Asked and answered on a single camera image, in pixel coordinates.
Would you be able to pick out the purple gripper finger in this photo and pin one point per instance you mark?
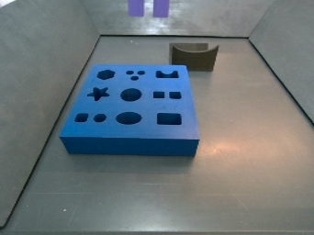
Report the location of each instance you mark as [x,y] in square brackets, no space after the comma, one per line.
[136,7]
[161,8]

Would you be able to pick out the dark olive curved block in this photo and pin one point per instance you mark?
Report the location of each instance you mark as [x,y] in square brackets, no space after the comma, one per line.
[196,55]

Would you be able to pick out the blue shape-sorter block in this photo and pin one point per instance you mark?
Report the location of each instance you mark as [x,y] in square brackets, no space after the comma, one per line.
[133,110]

